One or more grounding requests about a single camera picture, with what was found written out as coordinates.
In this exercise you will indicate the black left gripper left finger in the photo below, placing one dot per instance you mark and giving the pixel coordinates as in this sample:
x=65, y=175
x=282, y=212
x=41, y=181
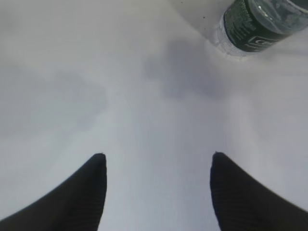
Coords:
x=75, y=205

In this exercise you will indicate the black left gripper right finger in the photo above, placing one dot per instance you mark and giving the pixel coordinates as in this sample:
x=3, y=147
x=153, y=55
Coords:
x=241, y=203

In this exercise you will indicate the clear water bottle green label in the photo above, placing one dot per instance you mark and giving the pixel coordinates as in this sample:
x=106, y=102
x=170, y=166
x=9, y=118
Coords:
x=251, y=26

